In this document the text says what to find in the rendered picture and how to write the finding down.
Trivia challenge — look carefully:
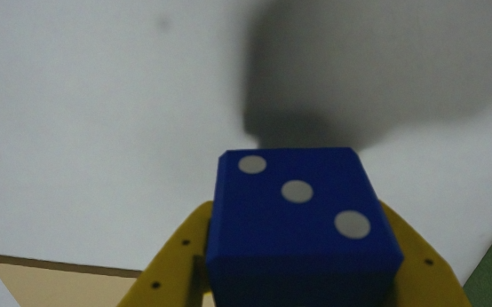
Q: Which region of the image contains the tan flat mat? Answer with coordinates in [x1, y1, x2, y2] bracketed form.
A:
[0, 256, 143, 307]

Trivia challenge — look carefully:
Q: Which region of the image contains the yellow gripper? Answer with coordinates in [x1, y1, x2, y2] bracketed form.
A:
[116, 200, 472, 307]

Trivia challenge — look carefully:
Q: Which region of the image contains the blue die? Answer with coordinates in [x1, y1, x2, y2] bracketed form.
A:
[205, 147, 405, 307]

